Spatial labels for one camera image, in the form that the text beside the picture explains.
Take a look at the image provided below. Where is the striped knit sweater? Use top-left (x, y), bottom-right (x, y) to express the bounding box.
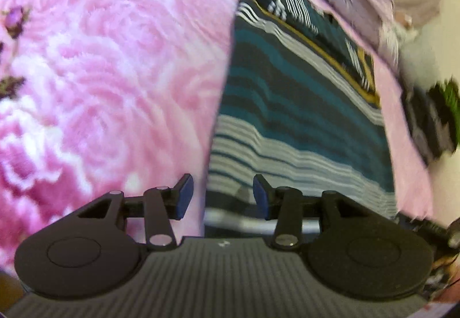
top-left (204, 0), bottom-right (397, 238)

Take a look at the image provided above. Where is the pink floral bed blanket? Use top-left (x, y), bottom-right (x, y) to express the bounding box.
top-left (1, 0), bottom-right (433, 274)

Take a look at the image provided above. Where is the stack of folded clothes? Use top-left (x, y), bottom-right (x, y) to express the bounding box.
top-left (401, 78), bottom-right (459, 165)

